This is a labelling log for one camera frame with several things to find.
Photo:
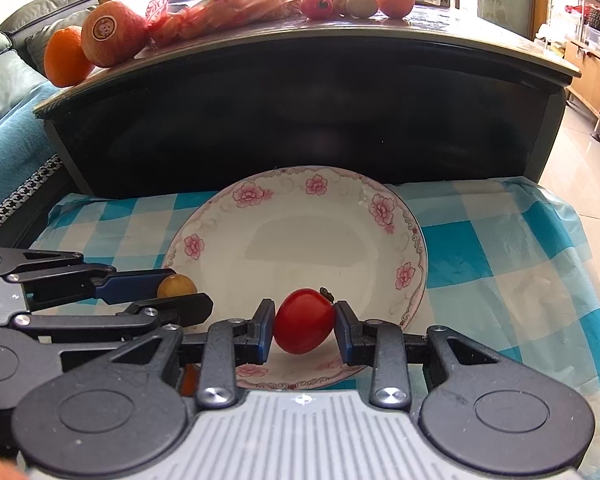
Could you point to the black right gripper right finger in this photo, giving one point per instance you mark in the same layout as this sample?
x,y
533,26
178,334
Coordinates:
x,y
476,407

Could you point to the small yellow fruit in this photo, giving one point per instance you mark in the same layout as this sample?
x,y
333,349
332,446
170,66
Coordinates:
x,y
175,285

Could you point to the pale round fruit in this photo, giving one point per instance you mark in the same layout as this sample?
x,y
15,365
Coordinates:
x,y
361,8

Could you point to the large orange with sticker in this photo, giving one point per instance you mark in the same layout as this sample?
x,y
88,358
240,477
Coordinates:
x,y
113,34

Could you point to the white floral plate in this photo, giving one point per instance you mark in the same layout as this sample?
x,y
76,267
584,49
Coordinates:
x,y
304,227

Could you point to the brown kiwi fruit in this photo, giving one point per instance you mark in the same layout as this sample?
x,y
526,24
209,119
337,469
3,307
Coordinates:
x,y
339,7

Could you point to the red tomato on table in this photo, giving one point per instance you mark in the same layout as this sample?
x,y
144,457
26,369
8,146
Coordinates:
x,y
316,10

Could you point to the orange fruit right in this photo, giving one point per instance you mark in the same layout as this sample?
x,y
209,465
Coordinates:
x,y
396,9

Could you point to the red tomato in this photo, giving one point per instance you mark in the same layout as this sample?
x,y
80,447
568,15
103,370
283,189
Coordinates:
x,y
316,10
304,320

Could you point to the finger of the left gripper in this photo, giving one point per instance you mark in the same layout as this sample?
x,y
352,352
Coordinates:
x,y
33,348
56,278

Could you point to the wooden tv cabinet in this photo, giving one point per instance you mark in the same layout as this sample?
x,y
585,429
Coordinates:
x,y
586,87

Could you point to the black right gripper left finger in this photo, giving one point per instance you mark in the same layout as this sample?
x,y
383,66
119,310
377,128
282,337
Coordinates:
x,y
129,409

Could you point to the blue white checkered cloth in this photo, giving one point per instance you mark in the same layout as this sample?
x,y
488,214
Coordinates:
x,y
509,265

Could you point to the red plastic bag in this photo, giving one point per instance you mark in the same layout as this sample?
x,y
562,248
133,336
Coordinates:
x,y
205,17

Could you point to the dark coffee table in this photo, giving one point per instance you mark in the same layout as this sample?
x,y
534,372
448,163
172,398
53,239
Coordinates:
x,y
440,96

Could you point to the small orange mandarin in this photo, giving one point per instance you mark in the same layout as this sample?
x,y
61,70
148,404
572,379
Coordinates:
x,y
65,63

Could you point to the teal sofa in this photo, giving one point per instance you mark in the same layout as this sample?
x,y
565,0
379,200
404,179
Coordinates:
x,y
27,159

